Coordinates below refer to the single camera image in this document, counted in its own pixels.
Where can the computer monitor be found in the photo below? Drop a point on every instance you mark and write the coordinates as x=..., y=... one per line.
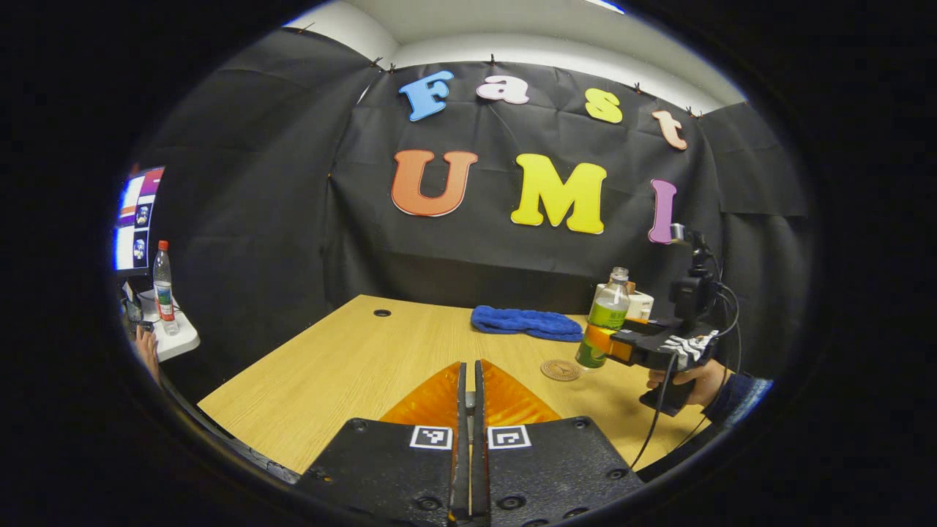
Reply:
x=135, y=219

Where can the white toaster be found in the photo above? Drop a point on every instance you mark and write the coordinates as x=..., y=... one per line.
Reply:
x=640, y=304

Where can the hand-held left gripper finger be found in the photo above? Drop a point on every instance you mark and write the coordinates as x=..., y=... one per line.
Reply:
x=479, y=476
x=461, y=476

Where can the blue towel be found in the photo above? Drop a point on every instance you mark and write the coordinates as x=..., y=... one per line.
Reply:
x=523, y=322

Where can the white side table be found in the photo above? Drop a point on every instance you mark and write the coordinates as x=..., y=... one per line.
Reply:
x=183, y=340

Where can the ceiling light panel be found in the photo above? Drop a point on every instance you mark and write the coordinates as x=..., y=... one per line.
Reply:
x=604, y=5

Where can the red cap plastic bottle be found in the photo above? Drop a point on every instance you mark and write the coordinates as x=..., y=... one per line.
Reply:
x=165, y=293

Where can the black backdrop cloth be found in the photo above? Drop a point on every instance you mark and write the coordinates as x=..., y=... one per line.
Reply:
x=256, y=183

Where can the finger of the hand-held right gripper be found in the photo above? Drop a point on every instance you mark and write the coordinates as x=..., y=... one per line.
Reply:
x=644, y=344

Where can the round brown coaster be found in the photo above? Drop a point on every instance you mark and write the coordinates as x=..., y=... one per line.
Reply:
x=560, y=370

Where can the green label water bottle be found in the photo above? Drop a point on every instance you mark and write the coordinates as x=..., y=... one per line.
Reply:
x=606, y=311

